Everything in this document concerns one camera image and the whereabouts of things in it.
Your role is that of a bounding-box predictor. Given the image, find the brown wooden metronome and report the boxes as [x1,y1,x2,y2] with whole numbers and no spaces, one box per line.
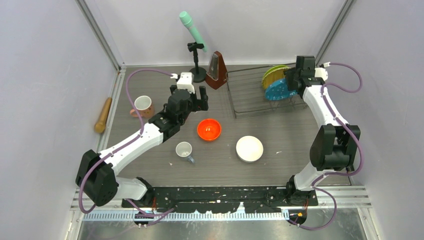
[205,51,228,90]

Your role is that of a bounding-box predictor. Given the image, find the white bowl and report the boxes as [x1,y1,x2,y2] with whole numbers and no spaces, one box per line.
[235,135,264,163]

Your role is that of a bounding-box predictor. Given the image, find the black microphone stand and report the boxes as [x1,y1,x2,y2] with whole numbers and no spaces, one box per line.
[187,42,207,83]

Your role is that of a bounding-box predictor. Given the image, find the wooden rolling pin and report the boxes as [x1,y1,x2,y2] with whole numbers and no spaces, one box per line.
[94,97,113,134]

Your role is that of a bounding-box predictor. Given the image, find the pink floral mug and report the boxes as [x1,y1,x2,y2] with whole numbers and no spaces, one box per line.
[129,95,155,119]

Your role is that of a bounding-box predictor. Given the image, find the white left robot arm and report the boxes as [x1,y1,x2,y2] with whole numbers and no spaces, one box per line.
[75,85,209,207]

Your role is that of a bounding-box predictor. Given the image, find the mint green microphone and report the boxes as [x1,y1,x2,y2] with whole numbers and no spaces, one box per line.
[179,11,208,53]

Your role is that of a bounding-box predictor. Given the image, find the black wire dish rack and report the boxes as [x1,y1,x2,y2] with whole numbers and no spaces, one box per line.
[227,65,308,118]

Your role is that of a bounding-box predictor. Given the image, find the blue dotted plate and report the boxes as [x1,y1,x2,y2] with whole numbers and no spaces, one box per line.
[265,78,298,101]

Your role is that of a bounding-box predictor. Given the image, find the lime green plate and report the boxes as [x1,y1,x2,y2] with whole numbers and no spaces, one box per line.
[261,64,290,85]

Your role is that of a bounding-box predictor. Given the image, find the grey printed mug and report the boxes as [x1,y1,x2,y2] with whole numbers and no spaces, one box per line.
[175,141,195,164]

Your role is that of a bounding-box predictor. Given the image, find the orange bowl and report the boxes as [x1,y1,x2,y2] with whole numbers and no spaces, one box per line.
[196,118,222,142]

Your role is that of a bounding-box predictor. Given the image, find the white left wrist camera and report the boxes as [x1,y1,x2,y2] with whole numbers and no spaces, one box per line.
[176,72,196,94]

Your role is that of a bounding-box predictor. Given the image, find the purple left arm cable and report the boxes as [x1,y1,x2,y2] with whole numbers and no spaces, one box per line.
[77,68,178,227]

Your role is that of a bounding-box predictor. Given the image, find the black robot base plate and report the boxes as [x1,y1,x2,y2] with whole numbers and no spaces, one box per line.
[121,186,318,214]

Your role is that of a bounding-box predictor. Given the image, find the woven bamboo plate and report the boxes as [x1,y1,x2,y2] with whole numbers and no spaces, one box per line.
[261,67,288,90]

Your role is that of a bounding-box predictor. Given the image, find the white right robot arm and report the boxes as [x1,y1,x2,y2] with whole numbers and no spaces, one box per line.
[285,55,361,205]

